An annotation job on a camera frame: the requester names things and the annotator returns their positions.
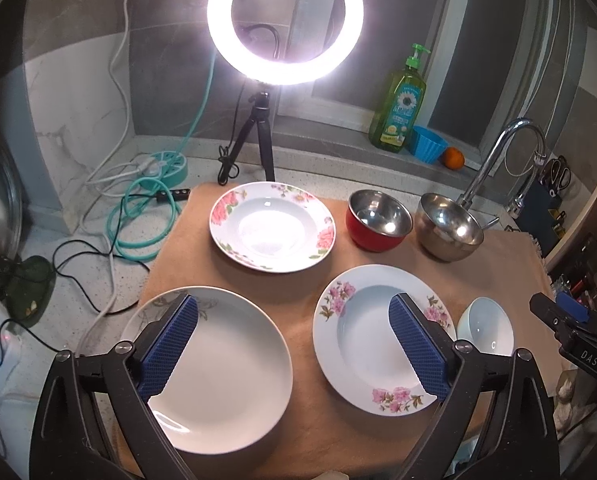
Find pink blossom floral plate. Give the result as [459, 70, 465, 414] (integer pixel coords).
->
[312, 264, 457, 417]

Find light blue ceramic bowl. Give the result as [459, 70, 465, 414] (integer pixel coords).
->
[457, 297, 514, 356]

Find white plate grey leaf pattern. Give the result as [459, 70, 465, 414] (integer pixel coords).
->
[122, 286, 293, 455]

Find stainless steel bowl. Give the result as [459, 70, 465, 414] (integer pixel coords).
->
[413, 193, 485, 262]

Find red steel bowl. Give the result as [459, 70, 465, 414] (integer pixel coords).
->
[346, 190, 413, 252]

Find red rose floral plate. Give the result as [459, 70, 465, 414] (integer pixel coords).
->
[210, 182, 336, 274]

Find white work glove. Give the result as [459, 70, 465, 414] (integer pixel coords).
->
[553, 368, 597, 441]

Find wooden shelf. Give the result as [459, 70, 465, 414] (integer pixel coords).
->
[543, 185, 597, 310]

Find tan cloth mat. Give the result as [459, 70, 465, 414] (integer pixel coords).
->
[142, 183, 564, 479]

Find chrome faucet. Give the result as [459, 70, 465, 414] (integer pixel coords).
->
[459, 117, 550, 220]

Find black inline light controller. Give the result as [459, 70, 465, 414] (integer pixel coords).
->
[154, 188, 191, 204]

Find teal round power strip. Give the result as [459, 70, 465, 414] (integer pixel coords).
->
[138, 151, 188, 188]

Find orange fruit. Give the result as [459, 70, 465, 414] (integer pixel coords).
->
[440, 146, 465, 171]

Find blue ribbed cup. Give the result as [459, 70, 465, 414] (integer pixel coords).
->
[408, 126, 448, 164]

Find green dish soap bottle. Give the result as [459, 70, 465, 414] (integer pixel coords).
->
[369, 44, 431, 153]

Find black tripod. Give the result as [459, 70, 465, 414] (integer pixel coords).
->
[217, 84, 276, 185]

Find black cable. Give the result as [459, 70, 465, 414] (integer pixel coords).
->
[0, 238, 140, 356]

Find teal cable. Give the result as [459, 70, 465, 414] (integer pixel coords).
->
[105, 49, 220, 264]

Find white cable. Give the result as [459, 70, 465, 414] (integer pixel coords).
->
[75, 0, 156, 356]

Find ring light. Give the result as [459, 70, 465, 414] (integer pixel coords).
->
[206, 0, 364, 86]

